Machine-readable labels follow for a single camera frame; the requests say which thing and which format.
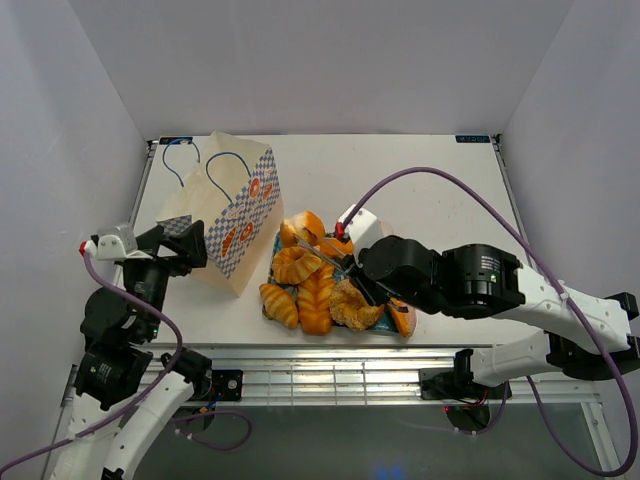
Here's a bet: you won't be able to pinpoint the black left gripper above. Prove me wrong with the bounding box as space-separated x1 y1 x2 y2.
127 217 208 337

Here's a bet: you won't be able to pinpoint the metal tongs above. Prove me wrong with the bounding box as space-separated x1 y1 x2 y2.
293 230 386 306

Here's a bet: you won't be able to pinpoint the blue checkered paper bag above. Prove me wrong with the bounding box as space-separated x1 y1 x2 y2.
155 132 284 296

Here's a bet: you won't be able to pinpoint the white topped round bun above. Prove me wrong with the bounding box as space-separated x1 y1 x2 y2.
280 210 326 248

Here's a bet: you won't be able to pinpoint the twisted ring bread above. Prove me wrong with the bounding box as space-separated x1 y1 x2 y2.
271 247 323 285

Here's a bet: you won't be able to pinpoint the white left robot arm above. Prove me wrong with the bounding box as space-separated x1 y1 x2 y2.
51 221 212 479

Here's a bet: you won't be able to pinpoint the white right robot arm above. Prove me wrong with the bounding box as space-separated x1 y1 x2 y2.
341 235 639 400

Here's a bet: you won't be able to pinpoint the sugared donut bread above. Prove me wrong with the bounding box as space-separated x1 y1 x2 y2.
329 280 384 331

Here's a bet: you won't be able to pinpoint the orange bread piece under bun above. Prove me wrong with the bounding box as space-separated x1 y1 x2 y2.
318 237 353 258

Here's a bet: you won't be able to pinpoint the braided leaf bread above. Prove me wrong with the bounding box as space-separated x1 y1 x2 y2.
297 263 335 335

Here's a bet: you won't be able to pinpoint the croissant bread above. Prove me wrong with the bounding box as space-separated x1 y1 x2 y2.
259 283 299 329

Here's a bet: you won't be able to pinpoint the pink sugared half bun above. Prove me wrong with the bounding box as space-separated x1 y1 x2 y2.
387 299 417 338

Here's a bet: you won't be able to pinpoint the teal floral tray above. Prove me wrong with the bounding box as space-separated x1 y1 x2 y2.
259 238 417 338

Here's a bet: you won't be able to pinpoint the blue table corner label left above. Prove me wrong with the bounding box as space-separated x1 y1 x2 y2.
158 136 193 145

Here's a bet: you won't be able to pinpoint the blue table corner label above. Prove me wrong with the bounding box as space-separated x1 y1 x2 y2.
158 136 193 145
455 135 491 144

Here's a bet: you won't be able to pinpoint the blue table corner label right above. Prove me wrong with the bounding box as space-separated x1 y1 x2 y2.
455 135 491 144

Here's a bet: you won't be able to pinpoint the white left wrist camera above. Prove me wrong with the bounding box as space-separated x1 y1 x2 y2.
79 224 152 262

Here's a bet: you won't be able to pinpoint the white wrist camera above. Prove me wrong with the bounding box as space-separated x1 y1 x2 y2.
79 224 152 262
338 205 394 255

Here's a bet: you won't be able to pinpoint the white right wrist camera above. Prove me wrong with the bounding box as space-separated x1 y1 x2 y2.
338 205 394 255

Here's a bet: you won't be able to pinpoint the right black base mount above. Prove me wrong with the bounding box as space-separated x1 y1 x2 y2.
417 368 462 400

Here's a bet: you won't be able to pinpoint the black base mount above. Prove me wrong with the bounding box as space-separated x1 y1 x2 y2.
211 369 244 402
417 368 462 400

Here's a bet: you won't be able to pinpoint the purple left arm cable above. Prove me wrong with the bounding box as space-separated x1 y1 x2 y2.
0 252 254 480

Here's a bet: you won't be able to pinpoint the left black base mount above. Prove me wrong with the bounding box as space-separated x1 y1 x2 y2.
211 369 244 402

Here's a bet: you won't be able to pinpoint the aluminium rail frame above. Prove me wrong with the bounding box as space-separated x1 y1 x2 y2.
59 344 606 409

